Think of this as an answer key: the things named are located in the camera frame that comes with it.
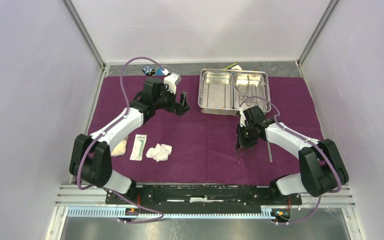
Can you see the aluminium front frame rail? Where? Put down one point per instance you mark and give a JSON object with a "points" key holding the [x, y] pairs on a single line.
{"points": [[92, 203]]}

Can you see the steel surgical scissors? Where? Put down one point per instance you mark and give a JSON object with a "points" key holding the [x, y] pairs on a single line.
{"points": [[243, 92]]}

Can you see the metal mesh instrument tray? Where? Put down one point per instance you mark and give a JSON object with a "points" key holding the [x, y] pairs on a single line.
{"points": [[228, 112]]}

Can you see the thin curved steel tweezers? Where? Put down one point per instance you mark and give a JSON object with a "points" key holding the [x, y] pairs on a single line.
{"points": [[252, 154]]}

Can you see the aluminium corner frame rail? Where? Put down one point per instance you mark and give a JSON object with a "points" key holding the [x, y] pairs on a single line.
{"points": [[327, 13], [81, 27]]}

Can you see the steel needle holder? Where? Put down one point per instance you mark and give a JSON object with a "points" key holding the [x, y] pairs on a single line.
{"points": [[245, 155]]}

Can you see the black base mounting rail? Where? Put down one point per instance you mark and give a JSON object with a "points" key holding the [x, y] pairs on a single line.
{"points": [[209, 198]]}

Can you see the steel hemostat clamp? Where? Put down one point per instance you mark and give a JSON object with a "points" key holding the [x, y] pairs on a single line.
{"points": [[254, 85]]}

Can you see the steel left inner pan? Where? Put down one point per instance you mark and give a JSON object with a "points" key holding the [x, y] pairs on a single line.
{"points": [[216, 90]]}

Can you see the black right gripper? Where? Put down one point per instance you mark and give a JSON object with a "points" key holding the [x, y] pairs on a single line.
{"points": [[241, 142]]}

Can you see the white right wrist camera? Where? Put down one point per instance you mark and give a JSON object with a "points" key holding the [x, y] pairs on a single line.
{"points": [[242, 117]]}

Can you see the suture packet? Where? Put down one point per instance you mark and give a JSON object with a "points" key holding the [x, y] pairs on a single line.
{"points": [[138, 147]]}

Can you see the white gauze wad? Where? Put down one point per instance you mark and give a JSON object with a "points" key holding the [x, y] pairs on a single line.
{"points": [[160, 152]]}

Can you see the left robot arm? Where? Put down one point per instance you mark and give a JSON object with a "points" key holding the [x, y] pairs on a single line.
{"points": [[91, 159]]}

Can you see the steel right inner pan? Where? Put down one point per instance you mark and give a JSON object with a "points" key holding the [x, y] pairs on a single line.
{"points": [[264, 89]]}

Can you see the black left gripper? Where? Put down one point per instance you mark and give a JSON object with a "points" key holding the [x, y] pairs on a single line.
{"points": [[179, 109]]}

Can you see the black blue toy car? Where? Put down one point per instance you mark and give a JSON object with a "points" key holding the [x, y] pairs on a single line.
{"points": [[148, 70]]}

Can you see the steel pan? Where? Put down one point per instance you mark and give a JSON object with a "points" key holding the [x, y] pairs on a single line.
{"points": [[216, 90], [264, 89]]}

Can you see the aluminium corner frame rail right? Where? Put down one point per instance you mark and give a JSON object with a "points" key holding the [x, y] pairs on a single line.
{"points": [[327, 13]]}

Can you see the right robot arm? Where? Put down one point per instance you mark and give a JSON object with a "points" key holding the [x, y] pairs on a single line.
{"points": [[321, 168]]}

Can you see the purple cloth wrap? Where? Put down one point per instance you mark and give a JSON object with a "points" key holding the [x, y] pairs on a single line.
{"points": [[203, 148]]}

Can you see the steel forceps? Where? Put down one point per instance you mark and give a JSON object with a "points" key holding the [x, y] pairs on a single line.
{"points": [[270, 156]]}

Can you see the aluminium corner frame rail left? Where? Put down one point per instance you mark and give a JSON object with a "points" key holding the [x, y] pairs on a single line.
{"points": [[81, 27]]}

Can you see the blue toy block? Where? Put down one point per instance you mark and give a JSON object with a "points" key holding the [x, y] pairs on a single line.
{"points": [[159, 72]]}

